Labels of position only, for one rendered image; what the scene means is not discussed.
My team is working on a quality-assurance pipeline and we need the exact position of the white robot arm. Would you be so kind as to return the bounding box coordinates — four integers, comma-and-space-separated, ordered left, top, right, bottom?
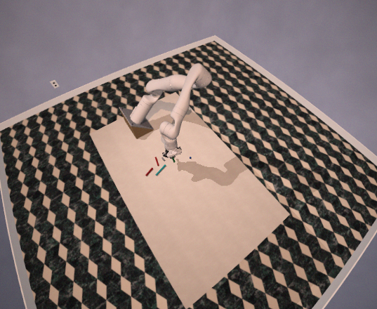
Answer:
131, 63, 212, 158

